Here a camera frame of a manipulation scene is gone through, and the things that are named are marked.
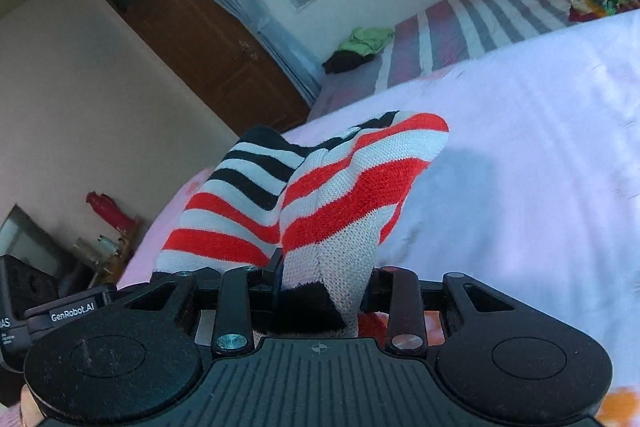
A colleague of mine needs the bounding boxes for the floral white bed sheet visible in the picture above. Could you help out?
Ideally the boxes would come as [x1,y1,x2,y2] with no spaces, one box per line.
[115,8,640,427]

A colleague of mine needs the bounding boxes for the striped far bed sheet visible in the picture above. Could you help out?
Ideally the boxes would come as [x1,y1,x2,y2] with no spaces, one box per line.
[309,0,570,120]

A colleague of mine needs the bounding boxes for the striped knit sweater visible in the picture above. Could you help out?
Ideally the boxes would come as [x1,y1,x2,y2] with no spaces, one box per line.
[155,112,449,336]

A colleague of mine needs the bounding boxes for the brown wooden door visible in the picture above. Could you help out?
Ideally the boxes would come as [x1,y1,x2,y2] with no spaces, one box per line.
[106,0,309,135]

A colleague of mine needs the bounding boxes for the black box on floor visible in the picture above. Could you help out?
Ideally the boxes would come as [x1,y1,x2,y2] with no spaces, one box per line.
[1,205,75,320]

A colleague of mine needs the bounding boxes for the red bottle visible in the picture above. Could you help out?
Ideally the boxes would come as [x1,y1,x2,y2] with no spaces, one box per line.
[86,192,137,235]

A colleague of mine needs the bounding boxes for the green and black clothes pile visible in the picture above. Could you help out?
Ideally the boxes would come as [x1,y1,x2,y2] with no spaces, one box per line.
[322,27,395,75]

